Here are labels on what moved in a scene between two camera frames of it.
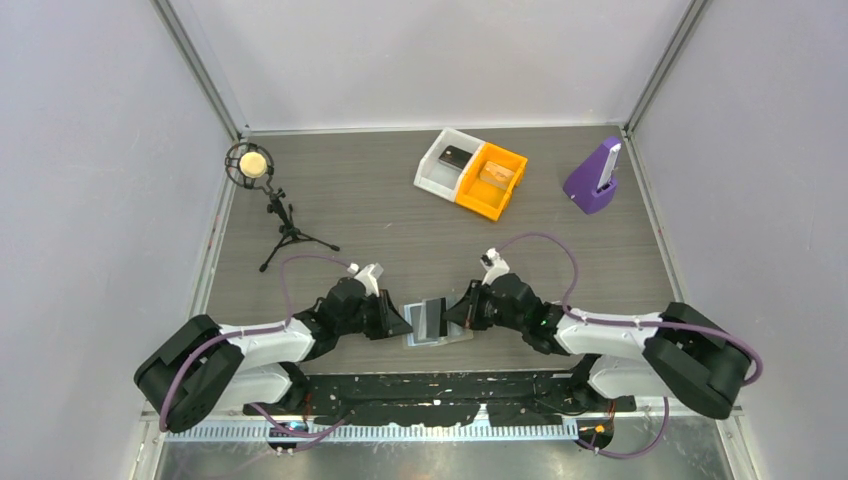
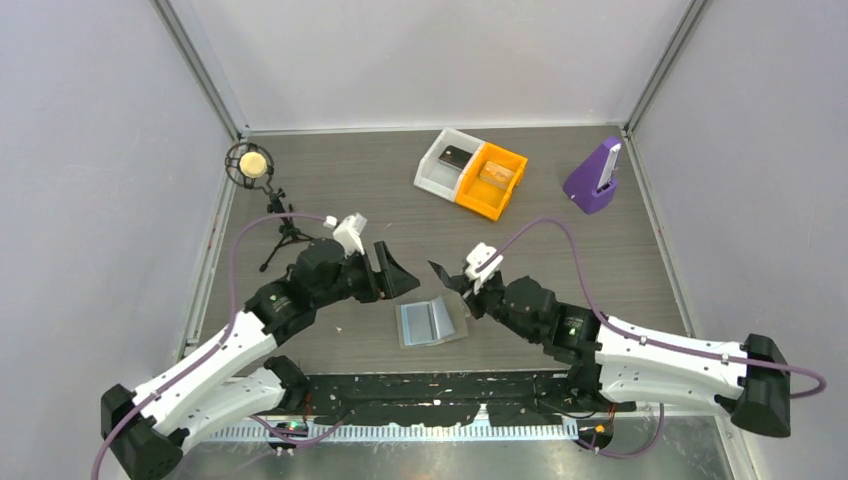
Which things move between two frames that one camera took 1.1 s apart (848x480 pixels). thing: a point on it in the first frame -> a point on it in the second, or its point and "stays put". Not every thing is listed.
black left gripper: x=388 y=324 -> x=396 y=280
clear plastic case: x=430 y=328 stays put
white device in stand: x=607 y=171 stays put
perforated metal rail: x=387 y=434 stays put
